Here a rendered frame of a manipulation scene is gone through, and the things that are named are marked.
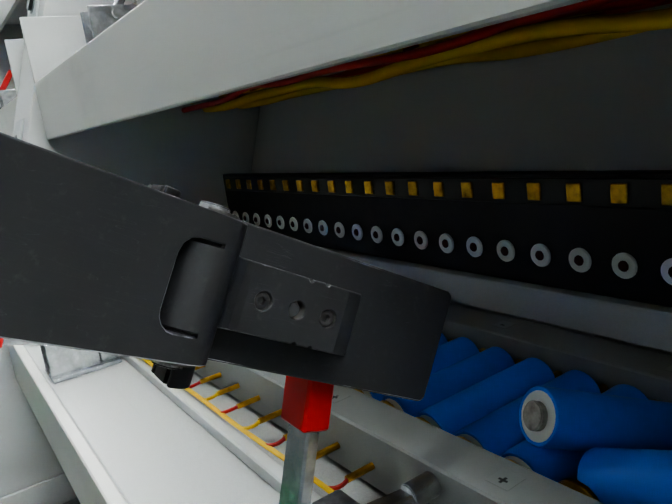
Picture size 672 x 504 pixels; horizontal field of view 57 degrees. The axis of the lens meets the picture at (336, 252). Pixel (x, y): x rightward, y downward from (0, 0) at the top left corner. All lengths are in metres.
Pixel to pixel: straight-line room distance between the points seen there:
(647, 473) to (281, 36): 0.16
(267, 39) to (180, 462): 0.17
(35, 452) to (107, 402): 0.26
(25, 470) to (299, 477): 0.46
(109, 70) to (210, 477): 0.21
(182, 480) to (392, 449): 0.09
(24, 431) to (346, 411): 0.40
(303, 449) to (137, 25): 0.21
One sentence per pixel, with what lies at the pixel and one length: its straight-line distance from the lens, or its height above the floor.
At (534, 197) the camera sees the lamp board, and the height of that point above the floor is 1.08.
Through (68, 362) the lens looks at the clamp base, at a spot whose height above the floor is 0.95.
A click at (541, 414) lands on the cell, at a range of 0.20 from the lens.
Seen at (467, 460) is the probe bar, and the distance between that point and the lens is 0.20.
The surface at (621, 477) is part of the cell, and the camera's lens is 0.19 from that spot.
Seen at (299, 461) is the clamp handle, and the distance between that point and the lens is 0.17.
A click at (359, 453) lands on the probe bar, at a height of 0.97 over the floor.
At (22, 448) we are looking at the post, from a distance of 0.60.
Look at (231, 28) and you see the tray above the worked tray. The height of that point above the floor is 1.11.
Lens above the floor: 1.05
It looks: 2 degrees down
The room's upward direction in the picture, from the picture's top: 8 degrees clockwise
